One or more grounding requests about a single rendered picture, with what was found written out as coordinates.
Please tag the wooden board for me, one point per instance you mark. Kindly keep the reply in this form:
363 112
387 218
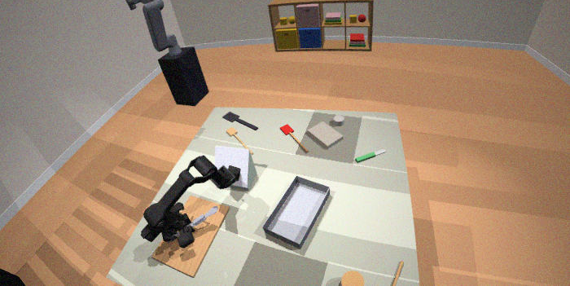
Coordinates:
189 259

